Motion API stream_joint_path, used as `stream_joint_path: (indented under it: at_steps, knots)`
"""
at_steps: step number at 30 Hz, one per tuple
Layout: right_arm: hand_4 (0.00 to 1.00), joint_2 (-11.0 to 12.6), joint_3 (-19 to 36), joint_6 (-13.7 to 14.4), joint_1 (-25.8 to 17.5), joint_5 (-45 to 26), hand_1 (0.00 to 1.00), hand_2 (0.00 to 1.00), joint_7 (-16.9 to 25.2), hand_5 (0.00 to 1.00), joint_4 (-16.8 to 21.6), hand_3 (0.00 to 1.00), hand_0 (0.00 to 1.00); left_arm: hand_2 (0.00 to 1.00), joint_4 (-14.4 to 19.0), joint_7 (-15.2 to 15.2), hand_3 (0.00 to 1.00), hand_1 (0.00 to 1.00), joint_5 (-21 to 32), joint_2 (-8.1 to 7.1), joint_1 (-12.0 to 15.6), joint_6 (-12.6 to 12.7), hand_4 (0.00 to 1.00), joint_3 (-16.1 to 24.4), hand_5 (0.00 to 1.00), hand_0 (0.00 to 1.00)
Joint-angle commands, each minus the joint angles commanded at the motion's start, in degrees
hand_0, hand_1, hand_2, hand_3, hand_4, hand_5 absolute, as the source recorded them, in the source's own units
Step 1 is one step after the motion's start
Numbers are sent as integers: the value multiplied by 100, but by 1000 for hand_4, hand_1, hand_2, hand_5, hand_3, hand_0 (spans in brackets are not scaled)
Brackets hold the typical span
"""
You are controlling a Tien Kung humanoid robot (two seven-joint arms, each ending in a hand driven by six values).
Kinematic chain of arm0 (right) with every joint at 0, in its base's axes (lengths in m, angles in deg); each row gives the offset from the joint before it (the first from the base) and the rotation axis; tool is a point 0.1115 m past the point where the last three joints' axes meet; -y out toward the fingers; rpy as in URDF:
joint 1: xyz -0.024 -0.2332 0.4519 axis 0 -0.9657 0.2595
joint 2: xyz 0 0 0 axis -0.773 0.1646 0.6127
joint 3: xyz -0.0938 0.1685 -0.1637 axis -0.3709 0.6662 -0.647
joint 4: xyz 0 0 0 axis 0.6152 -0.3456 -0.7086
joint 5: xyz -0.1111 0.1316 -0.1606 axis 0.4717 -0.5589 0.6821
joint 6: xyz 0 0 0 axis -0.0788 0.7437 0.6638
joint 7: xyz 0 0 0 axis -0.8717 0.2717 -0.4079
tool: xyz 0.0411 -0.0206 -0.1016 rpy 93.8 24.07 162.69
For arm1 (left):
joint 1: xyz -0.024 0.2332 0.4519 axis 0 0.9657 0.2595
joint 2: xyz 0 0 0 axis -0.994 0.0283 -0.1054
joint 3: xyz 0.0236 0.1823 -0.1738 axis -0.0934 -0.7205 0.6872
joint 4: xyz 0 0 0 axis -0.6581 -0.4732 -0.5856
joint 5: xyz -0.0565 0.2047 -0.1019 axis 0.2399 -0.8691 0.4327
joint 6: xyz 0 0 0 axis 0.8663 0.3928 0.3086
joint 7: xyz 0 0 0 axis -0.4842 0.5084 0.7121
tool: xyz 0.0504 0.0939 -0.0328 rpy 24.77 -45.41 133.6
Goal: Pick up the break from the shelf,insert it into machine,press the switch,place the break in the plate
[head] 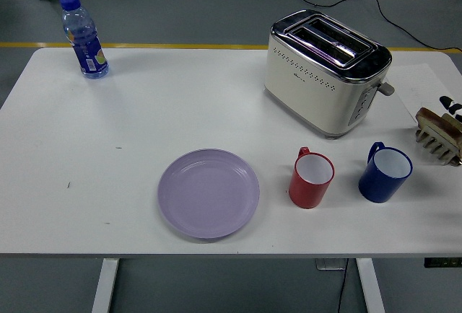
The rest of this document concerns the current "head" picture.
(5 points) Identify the bread slice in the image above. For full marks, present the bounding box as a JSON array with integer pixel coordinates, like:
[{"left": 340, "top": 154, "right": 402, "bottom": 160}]
[{"left": 415, "top": 107, "right": 462, "bottom": 141}]

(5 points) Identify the black cable under table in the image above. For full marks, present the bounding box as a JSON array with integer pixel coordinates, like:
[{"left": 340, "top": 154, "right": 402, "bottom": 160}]
[{"left": 334, "top": 258, "right": 349, "bottom": 313}]

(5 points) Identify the cream silver toaster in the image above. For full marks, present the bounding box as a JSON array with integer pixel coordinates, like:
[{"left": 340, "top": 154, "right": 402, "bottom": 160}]
[{"left": 262, "top": 9, "right": 396, "bottom": 140}]

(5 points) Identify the clear bracket under table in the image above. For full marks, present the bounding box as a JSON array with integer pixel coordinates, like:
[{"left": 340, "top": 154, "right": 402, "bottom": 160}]
[{"left": 315, "top": 257, "right": 348, "bottom": 271}]

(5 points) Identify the red mug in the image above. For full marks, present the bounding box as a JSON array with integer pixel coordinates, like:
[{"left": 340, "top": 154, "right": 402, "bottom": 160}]
[{"left": 287, "top": 146, "right": 336, "bottom": 209}]

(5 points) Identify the silver toast rack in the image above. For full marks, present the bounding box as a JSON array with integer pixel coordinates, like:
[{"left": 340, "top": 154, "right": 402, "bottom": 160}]
[{"left": 414, "top": 127, "right": 462, "bottom": 168}]

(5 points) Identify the thick black floor cable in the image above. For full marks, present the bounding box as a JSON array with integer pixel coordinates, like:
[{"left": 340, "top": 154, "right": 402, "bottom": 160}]
[{"left": 284, "top": 0, "right": 462, "bottom": 54}]

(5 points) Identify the black table control panel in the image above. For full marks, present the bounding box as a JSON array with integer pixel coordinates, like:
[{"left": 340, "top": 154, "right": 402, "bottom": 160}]
[{"left": 424, "top": 256, "right": 462, "bottom": 268}]

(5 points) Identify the blue mug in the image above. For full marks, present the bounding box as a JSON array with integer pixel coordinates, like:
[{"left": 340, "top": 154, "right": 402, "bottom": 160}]
[{"left": 357, "top": 141, "right": 414, "bottom": 204}]

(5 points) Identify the blue capped water bottle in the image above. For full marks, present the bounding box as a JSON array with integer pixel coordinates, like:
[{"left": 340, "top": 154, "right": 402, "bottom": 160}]
[{"left": 59, "top": 0, "right": 110, "bottom": 80}]

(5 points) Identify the purple plate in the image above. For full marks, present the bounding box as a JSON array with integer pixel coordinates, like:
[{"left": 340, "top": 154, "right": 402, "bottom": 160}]
[{"left": 157, "top": 148, "right": 261, "bottom": 240}]

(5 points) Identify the white table leg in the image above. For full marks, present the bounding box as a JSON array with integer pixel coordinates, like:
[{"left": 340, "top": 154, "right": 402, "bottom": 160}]
[
  {"left": 355, "top": 257, "right": 386, "bottom": 313},
  {"left": 90, "top": 258, "right": 120, "bottom": 313}
]

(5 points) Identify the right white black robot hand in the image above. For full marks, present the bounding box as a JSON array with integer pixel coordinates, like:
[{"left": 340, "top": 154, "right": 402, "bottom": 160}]
[{"left": 438, "top": 95, "right": 462, "bottom": 123}]

